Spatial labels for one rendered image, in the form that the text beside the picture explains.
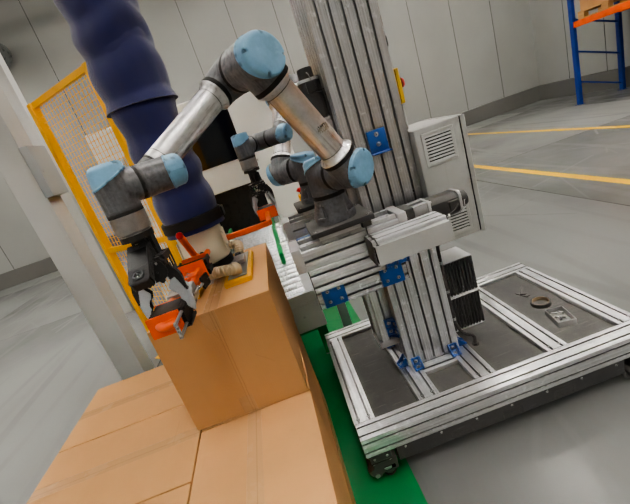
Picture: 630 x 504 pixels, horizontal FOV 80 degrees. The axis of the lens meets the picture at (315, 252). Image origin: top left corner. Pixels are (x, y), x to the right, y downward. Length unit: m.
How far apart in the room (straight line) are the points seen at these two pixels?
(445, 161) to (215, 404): 1.21
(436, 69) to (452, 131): 10.28
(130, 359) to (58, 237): 0.92
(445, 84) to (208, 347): 11.11
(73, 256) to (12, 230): 9.89
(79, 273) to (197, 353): 1.62
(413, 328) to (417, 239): 0.60
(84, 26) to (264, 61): 0.61
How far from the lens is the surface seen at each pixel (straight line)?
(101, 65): 1.42
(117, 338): 2.91
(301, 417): 1.30
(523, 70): 13.09
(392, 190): 1.54
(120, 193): 0.87
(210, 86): 1.13
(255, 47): 1.04
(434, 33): 11.94
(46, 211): 2.77
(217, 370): 1.33
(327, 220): 1.30
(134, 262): 0.87
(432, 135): 1.53
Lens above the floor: 1.36
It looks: 18 degrees down
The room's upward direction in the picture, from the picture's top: 19 degrees counter-clockwise
